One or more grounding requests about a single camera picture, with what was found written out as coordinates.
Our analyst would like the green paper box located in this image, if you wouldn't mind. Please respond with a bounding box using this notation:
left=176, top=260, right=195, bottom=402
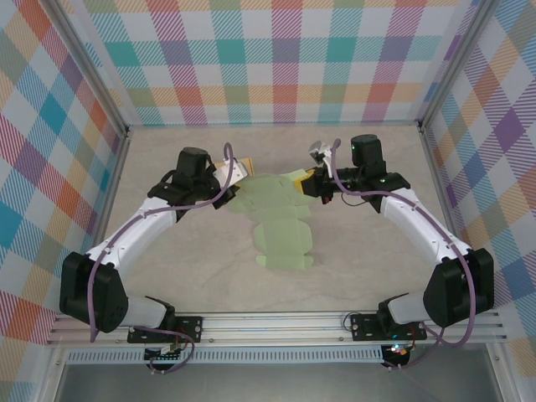
left=228, top=168, right=316, bottom=271

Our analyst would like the small circuit board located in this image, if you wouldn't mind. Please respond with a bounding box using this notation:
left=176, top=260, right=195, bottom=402
left=144, top=345, right=185, bottom=363
left=383, top=343, right=414, bottom=359

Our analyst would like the grey metal panel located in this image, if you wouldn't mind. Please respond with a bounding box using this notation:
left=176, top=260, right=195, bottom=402
left=54, top=362, right=503, bottom=402

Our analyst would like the aluminium table side rail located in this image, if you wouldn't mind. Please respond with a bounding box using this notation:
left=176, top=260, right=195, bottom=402
left=418, top=125, right=481, bottom=311
left=73, top=127, right=133, bottom=315

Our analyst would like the aluminium frame post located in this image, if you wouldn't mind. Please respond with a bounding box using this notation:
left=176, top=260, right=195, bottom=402
left=48, top=0, right=131, bottom=137
left=416, top=0, right=502, bottom=135

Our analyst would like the aluminium mounting rail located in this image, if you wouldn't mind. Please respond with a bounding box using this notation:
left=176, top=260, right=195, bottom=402
left=45, top=309, right=508, bottom=347

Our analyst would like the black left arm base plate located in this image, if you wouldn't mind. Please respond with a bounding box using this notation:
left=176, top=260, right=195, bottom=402
left=126, top=316, right=205, bottom=344

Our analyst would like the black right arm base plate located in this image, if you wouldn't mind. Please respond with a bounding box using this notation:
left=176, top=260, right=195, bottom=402
left=349, top=312, right=428, bottom=343

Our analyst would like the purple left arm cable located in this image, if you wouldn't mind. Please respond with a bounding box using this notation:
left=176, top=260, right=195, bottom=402
left=90, top=143, right=238, bottom=376

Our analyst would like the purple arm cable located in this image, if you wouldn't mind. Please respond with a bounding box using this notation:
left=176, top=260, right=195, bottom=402
left=90, top=143, right=238, bottom=376
left=324, top=137, right=478, bottom=372

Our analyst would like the slotted grey cable duct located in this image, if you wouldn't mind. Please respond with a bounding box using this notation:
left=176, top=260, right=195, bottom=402
left=66, top=345, right=384, bottom=364

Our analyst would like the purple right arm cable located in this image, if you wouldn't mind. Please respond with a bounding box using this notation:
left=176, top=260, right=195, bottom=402
left=324, top=137, right=478, bottom=372

